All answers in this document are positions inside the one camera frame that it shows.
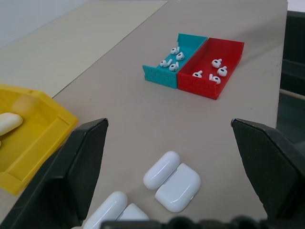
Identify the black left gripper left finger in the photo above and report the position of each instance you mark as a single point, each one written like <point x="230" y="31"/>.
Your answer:
<point x="71" y="171"/>

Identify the white earbud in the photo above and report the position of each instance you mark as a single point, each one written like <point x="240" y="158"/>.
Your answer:
<point x="180" y="56"/>
<point x="216" y="63"/>
<point x="222" y="71"/>
<point x="174" y="50"/>
<point x="173" y="67"/>
<point x="197" y="74"/>
<point x="164" y="63"/>
<point x="216" y="79"/>

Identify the teal brick-pattern tray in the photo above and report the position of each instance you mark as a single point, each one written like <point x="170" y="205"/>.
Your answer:
<point x="188" y="46"/>

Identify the dark metal frame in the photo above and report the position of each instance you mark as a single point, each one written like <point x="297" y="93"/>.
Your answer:
<point x="293" y="59"/>

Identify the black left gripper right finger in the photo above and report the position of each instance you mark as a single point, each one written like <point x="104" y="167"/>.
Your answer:
<point x="269" y="162"/>

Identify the yellow plastic bin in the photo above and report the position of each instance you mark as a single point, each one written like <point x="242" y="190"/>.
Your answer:
<point x="40" y="133"/>

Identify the red brick-pattern tray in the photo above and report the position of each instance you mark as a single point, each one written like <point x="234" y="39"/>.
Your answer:
<point x="209" y="52"/>

